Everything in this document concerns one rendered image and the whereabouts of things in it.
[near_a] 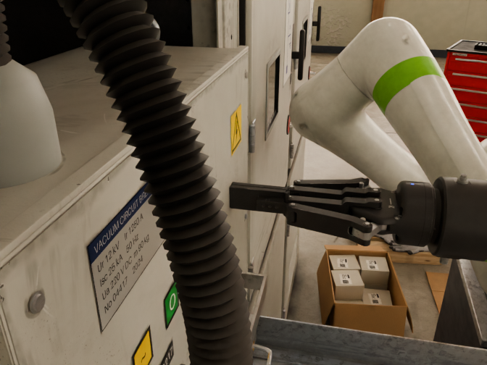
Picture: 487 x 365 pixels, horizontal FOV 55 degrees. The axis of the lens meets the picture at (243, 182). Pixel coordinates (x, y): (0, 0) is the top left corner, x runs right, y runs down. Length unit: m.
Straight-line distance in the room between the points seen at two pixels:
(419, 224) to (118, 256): 0.35
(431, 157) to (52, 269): 0.61
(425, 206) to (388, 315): 1.60
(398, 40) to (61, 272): 0.71
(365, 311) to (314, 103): 1.35
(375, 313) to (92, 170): 1.91
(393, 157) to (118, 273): 0.79
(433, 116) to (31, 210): 0.64
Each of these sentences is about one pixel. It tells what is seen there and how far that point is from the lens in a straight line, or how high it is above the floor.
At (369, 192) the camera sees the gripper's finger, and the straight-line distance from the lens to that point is 0.57.
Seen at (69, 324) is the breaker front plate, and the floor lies 1.33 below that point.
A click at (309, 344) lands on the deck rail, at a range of 0.90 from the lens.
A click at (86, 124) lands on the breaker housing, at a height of 1.39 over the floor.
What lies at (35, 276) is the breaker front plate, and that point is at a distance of 0.23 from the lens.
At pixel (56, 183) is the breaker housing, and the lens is 0.27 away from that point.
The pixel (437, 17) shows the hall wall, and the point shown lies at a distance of 8.52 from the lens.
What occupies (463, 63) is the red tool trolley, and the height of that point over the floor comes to 0.85.
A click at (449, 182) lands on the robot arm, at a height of 1.27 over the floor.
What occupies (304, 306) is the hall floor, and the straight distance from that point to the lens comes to 2.31.
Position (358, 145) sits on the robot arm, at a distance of 0.96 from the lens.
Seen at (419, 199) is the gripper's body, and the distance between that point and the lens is 0.55.
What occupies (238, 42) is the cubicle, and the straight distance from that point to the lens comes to 0.78.
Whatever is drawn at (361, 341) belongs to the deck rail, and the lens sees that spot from 0.88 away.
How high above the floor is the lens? 1.50
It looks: 26 degrees down
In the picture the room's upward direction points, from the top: straight up
